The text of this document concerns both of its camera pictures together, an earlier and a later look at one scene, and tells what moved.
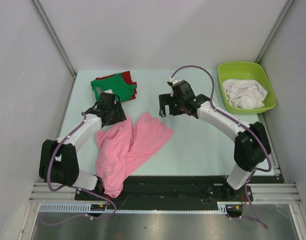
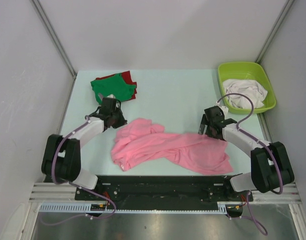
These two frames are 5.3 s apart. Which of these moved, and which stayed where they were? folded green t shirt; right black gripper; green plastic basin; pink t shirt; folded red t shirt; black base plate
Moved: right black gripper; pink t shirt
Stayed: green plastic basin; black base plate; folded green t shirt; folded red t shirt
